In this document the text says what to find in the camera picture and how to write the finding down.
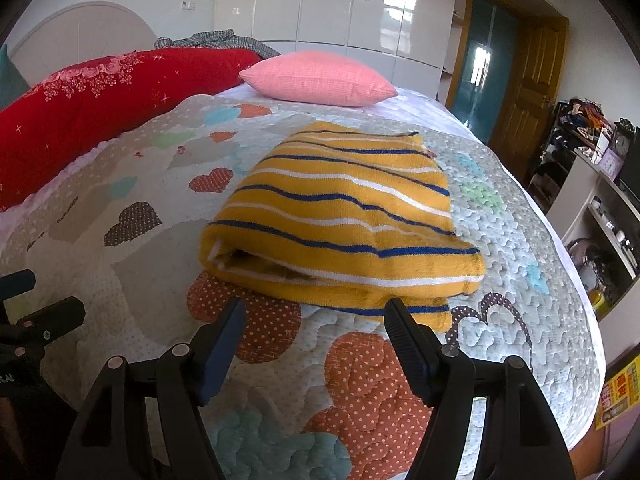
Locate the yellow poster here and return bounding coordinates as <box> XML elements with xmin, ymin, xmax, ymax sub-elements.
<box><xmin>596</xmin><ymin>356</ymin><xmax>639</xmax><ymax>429</ymax></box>

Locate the yellow striped knit sweater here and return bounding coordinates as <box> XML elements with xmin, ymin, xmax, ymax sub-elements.
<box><xmin>200</xmin><ymin>122</ymin><xmax>486</xmax><ymax>330</ymax></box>

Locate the red floral quilt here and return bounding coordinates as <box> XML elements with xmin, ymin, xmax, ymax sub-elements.
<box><xmin>0</xmin><ymin>47</ymin><xmax>260</xmax><ymax>209</ymax></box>

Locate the teal cushion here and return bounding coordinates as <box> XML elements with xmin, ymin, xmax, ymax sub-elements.
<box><xmin>0</xmin><ymin>44</ymin><xmax>30</xmax><ymax>110</ymax></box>

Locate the cluttered clothes rack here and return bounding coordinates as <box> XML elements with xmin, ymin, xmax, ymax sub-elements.
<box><xmin>525</xmin><ymin>98</ymin><xmax>613</xmax><ymax>214</ymax></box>

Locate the pink pillow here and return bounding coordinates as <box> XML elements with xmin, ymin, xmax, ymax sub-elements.
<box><xmin>240</xmin><ymin>51</ymin><xmax>398</xmax><ymax>107</ymax></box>

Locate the white glossy wardrobe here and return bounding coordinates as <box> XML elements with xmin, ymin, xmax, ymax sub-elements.
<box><xmin>214</xmin><ymin>0</ymin><xmax>454</xmax><ymax>102</ymax></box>

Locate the wooden door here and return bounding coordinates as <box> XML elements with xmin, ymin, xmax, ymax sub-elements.
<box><xmin>446</xmin><ymin>0</ymin><xmax>570</xmax><ymax>183</ymax></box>

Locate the white shelf unit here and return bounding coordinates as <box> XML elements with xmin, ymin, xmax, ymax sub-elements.
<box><xmin>547</xmin><ymin>153</ymin><xmax>639</xmax><ymax>362</ymax></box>

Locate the grey checked cloth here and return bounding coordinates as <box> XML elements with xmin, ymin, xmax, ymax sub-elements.
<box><xmin>154</xmin><ymin>29</ymin><xmax>280</xmax><ymax>60</ymax></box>

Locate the white arched headboard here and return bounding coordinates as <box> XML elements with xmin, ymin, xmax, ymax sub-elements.
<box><xmin>9</xmin><ymin>1</ymin><xmax>156</xmax><ymax>86</ymax></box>

